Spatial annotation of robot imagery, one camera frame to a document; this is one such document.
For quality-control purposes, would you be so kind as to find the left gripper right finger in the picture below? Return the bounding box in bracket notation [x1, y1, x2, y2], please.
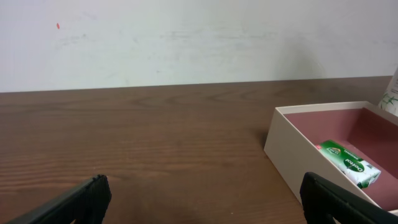
[300, 172, 397, 224]

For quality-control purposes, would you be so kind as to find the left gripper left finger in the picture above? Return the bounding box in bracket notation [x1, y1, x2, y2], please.
[10, 175, 112, 224]

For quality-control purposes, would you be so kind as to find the green soap bar packet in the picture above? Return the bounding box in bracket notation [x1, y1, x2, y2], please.
[315, 140, 381, 189]

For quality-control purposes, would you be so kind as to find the white cardboard box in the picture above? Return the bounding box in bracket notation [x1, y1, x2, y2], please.
[264, 101, 397, 215]

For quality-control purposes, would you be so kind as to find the white floral lotion tube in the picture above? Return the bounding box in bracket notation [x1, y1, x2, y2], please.
[378, 69, 398, 116]

